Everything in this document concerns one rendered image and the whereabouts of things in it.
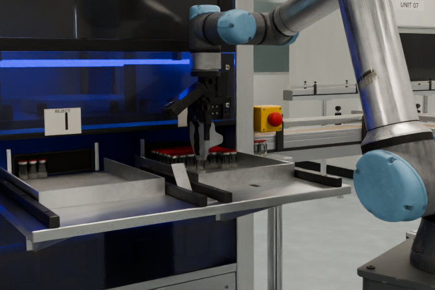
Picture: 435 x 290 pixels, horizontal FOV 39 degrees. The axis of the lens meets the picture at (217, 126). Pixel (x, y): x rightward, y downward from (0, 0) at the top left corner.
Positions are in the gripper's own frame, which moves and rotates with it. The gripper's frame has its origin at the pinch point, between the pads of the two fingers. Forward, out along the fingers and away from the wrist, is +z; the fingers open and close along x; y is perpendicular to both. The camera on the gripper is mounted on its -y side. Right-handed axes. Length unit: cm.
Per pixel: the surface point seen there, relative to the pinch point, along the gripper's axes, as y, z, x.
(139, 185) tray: -22.3, 2.7, -15.1
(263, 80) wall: 354, -4, 471
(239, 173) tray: 2.0, 2.6, -15.1
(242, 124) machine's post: 19.9, -5.3, 11.0
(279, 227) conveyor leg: 43, 30, 26
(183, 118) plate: 1.7, -8.0, 10.8
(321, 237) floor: 193, 93, 179
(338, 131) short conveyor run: 64, 0, 22
